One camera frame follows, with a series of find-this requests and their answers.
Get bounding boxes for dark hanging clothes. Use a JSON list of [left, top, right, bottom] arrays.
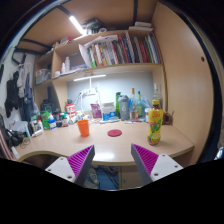
[[3, 64, 35, 121]]

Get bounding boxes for white LED strip light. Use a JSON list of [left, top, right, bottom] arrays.
[[68, 15, 86, 36], [73, 73, 107, 82]]

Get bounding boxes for tall clear glass bottle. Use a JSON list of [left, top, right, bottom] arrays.
[[152, 83, 164, 111]]

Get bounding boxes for green-capped clear bottle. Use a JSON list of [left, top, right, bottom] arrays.
[[135, 90, 144, 118]]

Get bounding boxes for grey shaker bottle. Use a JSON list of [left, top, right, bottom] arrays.
[[118, 94, 130, 121]]

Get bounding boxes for red and white canister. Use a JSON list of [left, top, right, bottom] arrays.
[[65, 103, 76, 118]]

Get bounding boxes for green bottle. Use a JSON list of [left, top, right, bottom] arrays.
[[115, 91, 122, 118]]

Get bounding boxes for blue and white carton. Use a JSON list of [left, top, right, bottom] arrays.
[[101, 102, 118, 122]]

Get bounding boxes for pink packet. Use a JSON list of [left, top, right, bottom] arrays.
[[90, 103, 103, 120]]

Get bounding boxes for blue-capped white bottle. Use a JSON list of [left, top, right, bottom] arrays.
[[48, 114, 58, 130]]

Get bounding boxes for brown mug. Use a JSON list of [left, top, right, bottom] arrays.
[[162, 112, 174, 126]]

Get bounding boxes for green box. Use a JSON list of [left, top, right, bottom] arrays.
[[40, 109, 51, 130]]

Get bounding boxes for orange plastic cup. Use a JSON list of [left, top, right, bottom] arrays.
[[77, 119, 91, 138]]

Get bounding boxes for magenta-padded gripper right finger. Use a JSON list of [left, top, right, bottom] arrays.
[[130, 143, 184, 186]]

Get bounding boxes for white-lidded brown jar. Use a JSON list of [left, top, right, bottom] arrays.
[[144, 107, 152, 123]]

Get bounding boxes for flat round red coaster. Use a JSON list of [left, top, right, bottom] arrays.
[[107, 128, 123, 138]]

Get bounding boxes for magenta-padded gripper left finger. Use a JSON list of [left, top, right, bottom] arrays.
[[44, 144, 96, 188]]

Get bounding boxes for yellow-labelled tea drink bottle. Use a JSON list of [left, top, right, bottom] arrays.
[[147, 99, 164, 147]]

